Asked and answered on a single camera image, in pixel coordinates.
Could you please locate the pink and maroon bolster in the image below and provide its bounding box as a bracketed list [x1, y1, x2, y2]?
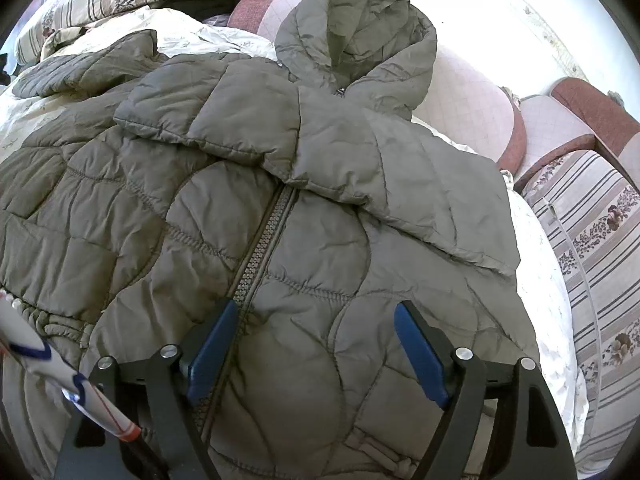
[228, 0, 526, 174]

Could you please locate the white leaf-print duvet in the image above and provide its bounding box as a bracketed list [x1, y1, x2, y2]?
[1, 6, 589, 452]

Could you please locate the pink maroon folded blanket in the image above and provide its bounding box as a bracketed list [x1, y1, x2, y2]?
[515, 77, 639, 191]

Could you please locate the white red blue cable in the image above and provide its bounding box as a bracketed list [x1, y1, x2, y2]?
[0, 288, 144, 443]

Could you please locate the olive green puffer jacket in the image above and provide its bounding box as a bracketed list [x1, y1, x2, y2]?
[1, 0, 539, 479]

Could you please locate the striped floral pillow right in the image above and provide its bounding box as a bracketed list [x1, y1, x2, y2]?
[523, 151, 639, 479]

